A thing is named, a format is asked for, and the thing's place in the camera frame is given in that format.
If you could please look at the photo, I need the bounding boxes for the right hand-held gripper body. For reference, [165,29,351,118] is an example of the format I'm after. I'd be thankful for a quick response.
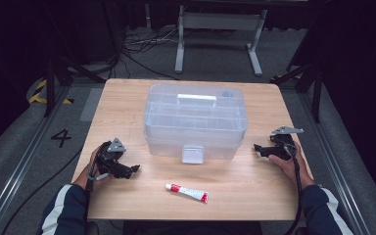
[271,126,305,162]

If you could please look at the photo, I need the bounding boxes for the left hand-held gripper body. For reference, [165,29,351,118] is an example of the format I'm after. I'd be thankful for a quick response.
[93,137,127,179]

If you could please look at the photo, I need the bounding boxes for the red and white ointment tube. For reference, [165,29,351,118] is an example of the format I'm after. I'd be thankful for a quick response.
[164,182,210,205]

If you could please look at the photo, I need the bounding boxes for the clear plastic storage box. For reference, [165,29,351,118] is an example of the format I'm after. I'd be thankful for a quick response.
[142,82,249,165]

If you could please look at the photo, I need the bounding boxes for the person's right hand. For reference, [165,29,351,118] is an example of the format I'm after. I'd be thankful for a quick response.
[267,142,315,190]

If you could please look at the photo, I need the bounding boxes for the person's left hand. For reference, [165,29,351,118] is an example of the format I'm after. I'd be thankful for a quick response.
[72,146,113,192]

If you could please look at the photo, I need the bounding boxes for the black metal stand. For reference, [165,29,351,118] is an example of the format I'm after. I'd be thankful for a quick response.
[269,61,325,124]
[43,53,108,118]

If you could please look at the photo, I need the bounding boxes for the grey metal stand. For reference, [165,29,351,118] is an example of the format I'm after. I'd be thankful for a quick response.
[174,4,268,78]

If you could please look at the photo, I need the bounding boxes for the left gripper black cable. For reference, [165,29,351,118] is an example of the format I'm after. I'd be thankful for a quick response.
[83,161,110,226]

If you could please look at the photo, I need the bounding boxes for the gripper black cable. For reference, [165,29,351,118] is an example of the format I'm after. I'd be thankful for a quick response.
[83,161,110,226]
[283,144,305,235]

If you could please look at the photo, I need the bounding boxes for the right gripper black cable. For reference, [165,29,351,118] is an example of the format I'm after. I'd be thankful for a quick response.
[283,144,305,235]

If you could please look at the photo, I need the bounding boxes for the metal floor rail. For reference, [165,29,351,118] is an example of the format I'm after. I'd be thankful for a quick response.
[0,85,71,235]
[297,92,372,235]

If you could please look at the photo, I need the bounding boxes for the black floor cable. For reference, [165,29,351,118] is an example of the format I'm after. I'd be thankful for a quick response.
[0,147,84,235]

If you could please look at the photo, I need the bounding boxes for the bundle of floor cables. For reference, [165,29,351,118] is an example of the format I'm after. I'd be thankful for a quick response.
[109,26,181,81]

